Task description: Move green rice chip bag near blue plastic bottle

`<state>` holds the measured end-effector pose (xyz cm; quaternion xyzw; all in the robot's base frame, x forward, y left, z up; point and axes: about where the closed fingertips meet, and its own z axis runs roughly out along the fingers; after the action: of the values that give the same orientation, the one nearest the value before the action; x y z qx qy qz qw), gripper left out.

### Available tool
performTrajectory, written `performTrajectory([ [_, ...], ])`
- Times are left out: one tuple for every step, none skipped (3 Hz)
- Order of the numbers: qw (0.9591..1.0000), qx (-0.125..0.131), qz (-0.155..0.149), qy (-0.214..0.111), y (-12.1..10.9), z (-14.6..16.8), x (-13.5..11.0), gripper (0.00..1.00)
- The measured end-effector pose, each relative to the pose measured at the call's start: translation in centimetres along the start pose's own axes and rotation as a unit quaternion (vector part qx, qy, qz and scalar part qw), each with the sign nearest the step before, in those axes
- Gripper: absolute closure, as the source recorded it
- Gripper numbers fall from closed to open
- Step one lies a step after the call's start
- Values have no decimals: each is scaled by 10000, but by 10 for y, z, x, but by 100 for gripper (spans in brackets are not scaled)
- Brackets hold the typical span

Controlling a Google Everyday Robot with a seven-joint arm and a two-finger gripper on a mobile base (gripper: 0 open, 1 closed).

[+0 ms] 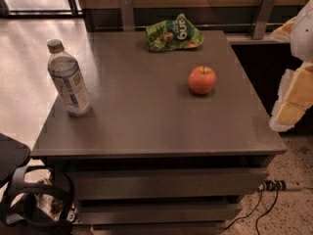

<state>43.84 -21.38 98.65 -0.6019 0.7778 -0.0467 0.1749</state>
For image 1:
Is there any grey drawer cabinet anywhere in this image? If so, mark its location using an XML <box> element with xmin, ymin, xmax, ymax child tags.
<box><xmin>32</xmin><ymin>31</ymin><xmax>285</xmax><ymax>235</ymax></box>

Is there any black cable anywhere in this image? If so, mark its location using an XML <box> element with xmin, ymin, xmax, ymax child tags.
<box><xmin>224</xmin><ymin>189</ymin><xmax>280</xmax><ymax>235</ymax></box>

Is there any metal bracket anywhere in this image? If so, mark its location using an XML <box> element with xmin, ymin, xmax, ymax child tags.
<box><xmin>119</xmin><ymin>0</ymin><xmax>135</xmax><ymax>31</ymax></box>
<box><xmin>250</xmin><ymin>0</ymin><xmax>276</xmax><ymax>40</ymax></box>

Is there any white power strip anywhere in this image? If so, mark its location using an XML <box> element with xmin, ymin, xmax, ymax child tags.
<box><xmin>258</xmin><ymin>180</ymin><xmax>304</xmax><ymax>192</ymax></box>

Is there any black office chair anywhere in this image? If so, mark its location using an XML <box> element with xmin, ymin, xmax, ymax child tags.
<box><xmin>0</xmin><ymin>134</ymin><xmax>74</xmax><ymax>235</ymax></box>

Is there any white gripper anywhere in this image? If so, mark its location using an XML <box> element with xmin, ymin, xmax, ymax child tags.
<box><xmin>269</xmin><ymin>0</ymin><xmax>313</xmax><ymax>132</ymax></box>

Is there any clear blue-label plastic bottle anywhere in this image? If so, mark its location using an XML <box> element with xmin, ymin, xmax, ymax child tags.
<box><xmin>47</xmin><ymin>39</ymin><xmax>91</xmax><ymax>117</ymax></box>

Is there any left metal bracket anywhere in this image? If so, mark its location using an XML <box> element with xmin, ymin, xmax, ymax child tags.
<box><xmin>119</xmin><ymin>0</ymin><xmax>135</xmax><ymax>31</ymax></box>

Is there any red apple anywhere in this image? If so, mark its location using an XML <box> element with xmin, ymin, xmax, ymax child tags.
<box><xmin>188</xmin><ymin>66</ymin><xmax>217</xmax><ymax>95</ymax></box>

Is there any green rice chip bag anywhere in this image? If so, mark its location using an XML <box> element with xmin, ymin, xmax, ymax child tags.
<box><xmin>146</xmin><ymin>14</ymin><xmax>204</xmax><ymax>52</ymax></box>

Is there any right metal bracket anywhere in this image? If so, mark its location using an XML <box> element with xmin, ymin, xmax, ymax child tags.
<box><xmin>250</xmin><ymin>0</ymin><xmax>276</xmax><ymax>40</ymax></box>

